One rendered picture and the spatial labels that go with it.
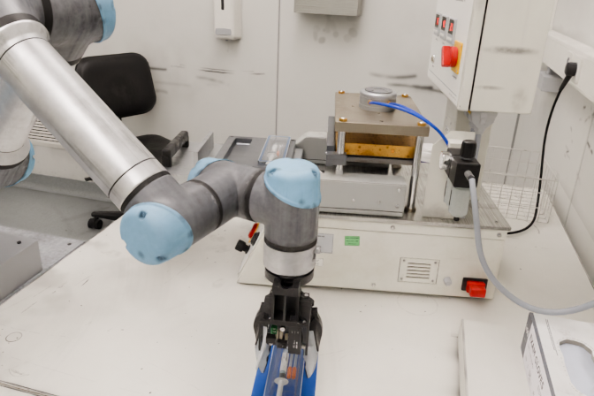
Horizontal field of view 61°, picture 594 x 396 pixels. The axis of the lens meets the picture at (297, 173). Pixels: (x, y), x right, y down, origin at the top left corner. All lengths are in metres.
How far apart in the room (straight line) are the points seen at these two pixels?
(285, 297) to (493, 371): 0.38
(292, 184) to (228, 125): 2.23
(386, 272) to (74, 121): 0.68
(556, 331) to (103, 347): 0.75
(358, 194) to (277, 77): 1.76
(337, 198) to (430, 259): 0.23
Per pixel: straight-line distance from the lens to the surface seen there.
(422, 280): 1.10
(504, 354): 0.96
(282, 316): 0.74
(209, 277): 1.14
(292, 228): 0.67
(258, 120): 2.79
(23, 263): 1.20
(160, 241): 0.60
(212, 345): 0.97
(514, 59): 0.98
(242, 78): 2.77
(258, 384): 0.89
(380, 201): 1.01
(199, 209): 0.63
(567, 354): 0.90
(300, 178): 0.65
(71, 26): 0.85
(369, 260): 1.06
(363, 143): 1.03
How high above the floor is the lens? 1.37
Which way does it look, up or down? 21 degrees down
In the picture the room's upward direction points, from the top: 3 degrees clockwise
